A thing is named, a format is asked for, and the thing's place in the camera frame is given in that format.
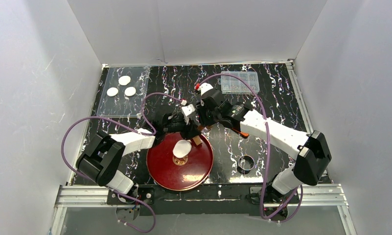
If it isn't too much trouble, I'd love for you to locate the white dough piece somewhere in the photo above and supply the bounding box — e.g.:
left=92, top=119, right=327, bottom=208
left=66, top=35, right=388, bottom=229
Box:
left=173, top=140, right=192, bottom=159

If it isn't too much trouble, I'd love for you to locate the wooden rolling pin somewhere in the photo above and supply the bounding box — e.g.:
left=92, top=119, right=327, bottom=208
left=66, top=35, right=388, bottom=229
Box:
left=192, top=135, right=202, bottom=146

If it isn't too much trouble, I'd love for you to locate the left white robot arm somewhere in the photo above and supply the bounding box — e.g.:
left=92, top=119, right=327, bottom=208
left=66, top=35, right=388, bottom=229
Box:
left=75, top=113, right=201, bottom=194

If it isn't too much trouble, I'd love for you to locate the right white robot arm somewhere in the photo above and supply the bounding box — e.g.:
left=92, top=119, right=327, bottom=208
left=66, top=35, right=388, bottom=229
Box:
left=196, top=83, right=332, bottom=195

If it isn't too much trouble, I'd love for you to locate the white dough disc right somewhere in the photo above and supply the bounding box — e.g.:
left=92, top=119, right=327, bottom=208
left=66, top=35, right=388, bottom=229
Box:
left=124, top=87, right=137, bottom=97

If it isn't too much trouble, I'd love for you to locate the white dough disc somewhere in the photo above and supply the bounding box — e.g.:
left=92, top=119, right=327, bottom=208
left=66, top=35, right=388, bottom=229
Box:
left=124, top=87, right=137, bottom=97
left=118, top=75, right=131, bottom=86
left=106, top=87, right=119, bottom=97

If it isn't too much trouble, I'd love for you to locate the white dough disc top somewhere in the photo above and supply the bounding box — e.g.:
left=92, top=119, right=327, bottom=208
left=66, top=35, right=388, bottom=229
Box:
left=118, top=75, right=131, bottom=86

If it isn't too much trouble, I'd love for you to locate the white dough disc left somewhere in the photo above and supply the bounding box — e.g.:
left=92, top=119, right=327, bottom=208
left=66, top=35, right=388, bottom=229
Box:
left=106, top=87, right=119, bottom=97

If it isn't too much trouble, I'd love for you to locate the clear compartment storage box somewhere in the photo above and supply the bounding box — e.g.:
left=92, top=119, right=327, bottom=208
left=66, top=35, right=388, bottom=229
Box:
left=220, top=71, right=260, bottom=94

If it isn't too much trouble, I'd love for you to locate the round red tray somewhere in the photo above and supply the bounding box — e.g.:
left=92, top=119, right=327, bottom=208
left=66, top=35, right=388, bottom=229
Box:
left=146, top=133, right=214, bottom=191

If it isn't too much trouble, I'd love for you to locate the clear plastic tray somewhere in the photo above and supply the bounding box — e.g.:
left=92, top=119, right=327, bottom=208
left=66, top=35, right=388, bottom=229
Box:
left=96, top=66, right=150, bottom=118

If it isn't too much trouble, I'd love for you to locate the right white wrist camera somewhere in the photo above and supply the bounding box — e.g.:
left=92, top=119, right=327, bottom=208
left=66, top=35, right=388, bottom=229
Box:
left=195, top=82, right=214, bottom=95

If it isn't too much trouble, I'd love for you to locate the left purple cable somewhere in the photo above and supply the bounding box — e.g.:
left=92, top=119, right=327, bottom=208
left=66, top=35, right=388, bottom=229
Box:
left=61, top=93, right=187, bottom=234

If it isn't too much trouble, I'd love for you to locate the purple cable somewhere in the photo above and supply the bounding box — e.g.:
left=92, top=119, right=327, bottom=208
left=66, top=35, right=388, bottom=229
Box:
left=197, top=72, right=304, bottom=224
left=61, top=93, right=187, bottom=234

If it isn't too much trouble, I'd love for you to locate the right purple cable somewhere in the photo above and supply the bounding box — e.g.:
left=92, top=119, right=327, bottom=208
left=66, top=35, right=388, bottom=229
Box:
left=197, top=72, right=304, bottom=224

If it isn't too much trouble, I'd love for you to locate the scraper knife orange handle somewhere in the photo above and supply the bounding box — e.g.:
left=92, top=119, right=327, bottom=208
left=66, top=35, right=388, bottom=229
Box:
left=231, top=128, right=249, bottom=139

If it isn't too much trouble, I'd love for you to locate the metal ring cutter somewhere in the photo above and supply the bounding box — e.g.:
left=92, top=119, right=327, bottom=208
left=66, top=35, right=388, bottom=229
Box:
left=237, top=155, right=255, bottom=171

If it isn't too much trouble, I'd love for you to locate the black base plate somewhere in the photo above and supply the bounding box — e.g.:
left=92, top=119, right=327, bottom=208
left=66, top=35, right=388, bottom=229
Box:
left=106, top=183, right=297, bottom=217

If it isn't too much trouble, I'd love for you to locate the aluminium frame rail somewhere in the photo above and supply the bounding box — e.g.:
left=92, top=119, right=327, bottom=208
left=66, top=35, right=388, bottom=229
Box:
left=48, top=184, right=356, bottom=235

